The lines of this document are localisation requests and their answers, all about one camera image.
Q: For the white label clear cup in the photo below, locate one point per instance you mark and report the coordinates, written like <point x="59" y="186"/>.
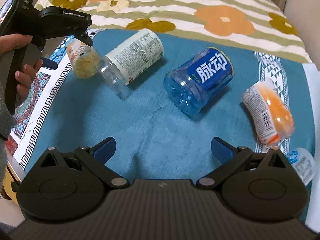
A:
<point x="128" y="60"/>

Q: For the blue plastic cup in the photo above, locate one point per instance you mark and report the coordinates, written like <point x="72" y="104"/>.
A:
<point x="196" y="82"/>

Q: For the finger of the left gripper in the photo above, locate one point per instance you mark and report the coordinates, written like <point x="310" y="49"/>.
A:
<point x="82" y="35"/>

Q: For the phone mounted on left gripper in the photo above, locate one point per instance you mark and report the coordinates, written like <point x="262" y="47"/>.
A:
<point x="17" y="17"/>

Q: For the small frosted white cup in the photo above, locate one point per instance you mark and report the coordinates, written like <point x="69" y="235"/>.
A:
<point x="303" y="163"/>

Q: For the orange cup with white label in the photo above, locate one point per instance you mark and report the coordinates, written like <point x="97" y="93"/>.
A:
<point x="272" y="120"/>

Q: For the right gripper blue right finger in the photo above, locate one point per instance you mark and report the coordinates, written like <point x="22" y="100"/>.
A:
<point x="231" y="159"/>

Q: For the teal patterned mat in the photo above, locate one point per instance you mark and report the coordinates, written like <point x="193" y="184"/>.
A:
<point x="154" y="139"/>

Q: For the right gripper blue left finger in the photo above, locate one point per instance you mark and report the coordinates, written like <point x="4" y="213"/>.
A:
<point x="95" y="158"/>

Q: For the floral striped bedspread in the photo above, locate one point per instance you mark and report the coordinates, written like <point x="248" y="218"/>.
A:
<point x="258" y="25"/>

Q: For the orange label clear cup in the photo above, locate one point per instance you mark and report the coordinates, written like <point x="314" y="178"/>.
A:
<point x="83" y="58"/>

